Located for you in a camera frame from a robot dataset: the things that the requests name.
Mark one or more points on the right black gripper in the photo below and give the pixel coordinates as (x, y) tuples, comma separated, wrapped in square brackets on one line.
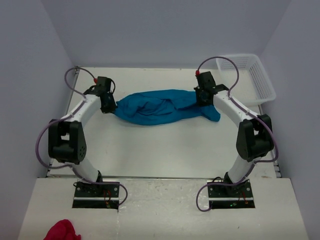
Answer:
[(198, 89)]

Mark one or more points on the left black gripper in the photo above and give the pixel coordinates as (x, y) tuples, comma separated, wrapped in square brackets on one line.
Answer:
[(111, 109)]

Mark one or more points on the blue t shirt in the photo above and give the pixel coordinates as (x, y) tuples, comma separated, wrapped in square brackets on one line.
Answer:
[(159, 107)]

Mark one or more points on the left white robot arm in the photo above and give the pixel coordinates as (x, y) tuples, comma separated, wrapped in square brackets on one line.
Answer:
[(66, 138)]

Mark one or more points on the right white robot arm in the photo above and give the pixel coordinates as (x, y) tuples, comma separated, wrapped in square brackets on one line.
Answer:
[(254, 140)]

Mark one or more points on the white plastic basket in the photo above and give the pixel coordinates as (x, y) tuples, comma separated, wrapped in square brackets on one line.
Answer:
[(254, 86)]

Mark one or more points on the red t shirt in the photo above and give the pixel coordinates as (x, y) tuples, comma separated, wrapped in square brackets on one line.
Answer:
[(62, 230)]

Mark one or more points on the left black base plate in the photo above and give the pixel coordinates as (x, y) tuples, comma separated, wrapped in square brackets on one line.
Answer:
[(92, 196)]

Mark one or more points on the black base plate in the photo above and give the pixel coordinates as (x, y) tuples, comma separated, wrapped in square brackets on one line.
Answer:
[(92, 196), (231, 197)]

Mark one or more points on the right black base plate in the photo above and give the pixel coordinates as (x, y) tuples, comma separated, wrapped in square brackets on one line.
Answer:
[(231, 197)]

